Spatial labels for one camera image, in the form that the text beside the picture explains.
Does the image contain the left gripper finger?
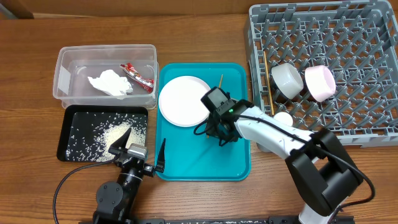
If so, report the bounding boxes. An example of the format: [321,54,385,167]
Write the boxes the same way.
[155,138,166,173]
[108,128,131,154]

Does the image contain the large white plate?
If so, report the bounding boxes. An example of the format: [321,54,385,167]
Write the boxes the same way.
[159,76,210,128]

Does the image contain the wooden chopstick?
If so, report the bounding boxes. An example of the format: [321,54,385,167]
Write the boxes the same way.
[206,74,223,139]
[263,50,275,116]

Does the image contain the white cup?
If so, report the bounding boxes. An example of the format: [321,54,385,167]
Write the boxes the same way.
[273,112,294,126]

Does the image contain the white napkin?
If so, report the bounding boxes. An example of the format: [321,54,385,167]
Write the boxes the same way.
[88,70,133,96]

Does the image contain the red sauce packet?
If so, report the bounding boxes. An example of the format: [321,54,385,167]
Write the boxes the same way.
[120,63,154,93]

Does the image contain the grey bowl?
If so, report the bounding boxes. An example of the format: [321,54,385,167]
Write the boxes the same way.
[271,63,303,99]

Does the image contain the pink bowl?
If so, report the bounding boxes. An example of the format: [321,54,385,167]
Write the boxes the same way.
[304,65,336,102]

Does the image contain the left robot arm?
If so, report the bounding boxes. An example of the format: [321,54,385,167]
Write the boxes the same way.
[93,128,166,223]

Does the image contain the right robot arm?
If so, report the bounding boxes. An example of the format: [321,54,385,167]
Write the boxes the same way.
[201,87,364,223]

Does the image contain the spilled rice pile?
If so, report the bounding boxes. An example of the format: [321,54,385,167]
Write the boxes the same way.
[62,112,147,162]

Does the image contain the teal serving tray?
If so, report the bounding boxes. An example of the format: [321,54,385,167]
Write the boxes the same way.
[155,63,251,181]

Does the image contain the black rectangular tray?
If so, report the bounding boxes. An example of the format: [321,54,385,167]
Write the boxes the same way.
[57,105,148,161]

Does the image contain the clear plastic bin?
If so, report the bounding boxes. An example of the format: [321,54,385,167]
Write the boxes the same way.
[53,44,159,109]

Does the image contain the grey dish rack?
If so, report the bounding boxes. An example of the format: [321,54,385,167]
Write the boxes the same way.
[244,1,397,147]

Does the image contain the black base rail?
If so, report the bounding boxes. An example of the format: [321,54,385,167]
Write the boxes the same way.
[79,215,355,224]

